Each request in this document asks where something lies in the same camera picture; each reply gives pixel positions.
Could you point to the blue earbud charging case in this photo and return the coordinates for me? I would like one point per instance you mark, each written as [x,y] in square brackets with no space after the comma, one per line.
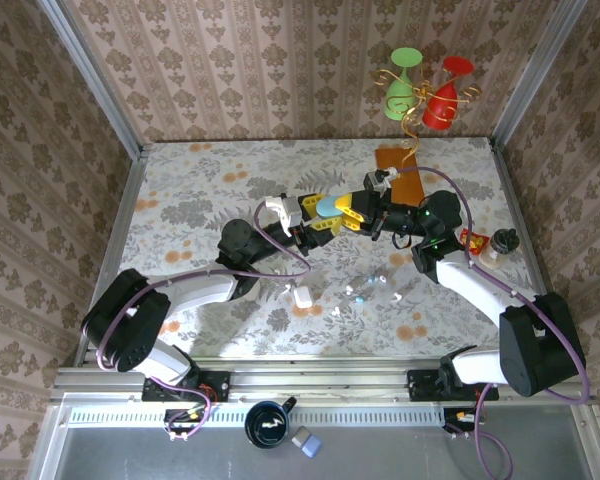
[328,207]

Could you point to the white small cup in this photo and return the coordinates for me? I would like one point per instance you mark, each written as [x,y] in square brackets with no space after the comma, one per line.
[303,297]

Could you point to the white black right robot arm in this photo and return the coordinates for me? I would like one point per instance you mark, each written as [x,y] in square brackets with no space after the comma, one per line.
[480,300]

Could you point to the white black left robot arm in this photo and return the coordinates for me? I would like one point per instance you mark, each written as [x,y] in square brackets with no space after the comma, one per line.
[195,295]

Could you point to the red snack packet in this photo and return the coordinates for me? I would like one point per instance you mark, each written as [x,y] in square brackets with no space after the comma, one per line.
[472,242]

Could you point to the small bottle black cap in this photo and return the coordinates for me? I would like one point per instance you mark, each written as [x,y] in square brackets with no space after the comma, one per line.
[502,242]

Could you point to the red plastic wine glass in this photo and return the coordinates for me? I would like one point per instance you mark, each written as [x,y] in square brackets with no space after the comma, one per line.
[437,112]

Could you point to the green plastic wine glass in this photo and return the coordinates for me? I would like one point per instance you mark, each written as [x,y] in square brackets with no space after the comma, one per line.
[400,100]

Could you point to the black connector block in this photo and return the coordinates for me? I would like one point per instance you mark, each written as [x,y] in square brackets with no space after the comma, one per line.
[452,415]
[172,415]

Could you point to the black mug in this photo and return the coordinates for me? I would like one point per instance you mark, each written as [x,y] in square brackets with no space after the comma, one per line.
[255,435]

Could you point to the grey blue small box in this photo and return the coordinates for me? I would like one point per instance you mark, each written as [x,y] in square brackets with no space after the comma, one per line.
[310,445]

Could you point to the aluminium side rail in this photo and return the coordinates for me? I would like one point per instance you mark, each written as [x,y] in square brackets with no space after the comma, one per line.
[116,240]
[515,210]

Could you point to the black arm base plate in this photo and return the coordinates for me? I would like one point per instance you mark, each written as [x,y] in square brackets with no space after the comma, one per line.
[220,385]
[420,385]

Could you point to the aluminium base rail beam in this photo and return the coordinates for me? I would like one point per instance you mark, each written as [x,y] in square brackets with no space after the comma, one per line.
[320,380]

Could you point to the aluminium frame post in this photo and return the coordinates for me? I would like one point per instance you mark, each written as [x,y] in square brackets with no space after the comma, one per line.
[534,70]
[95,75]

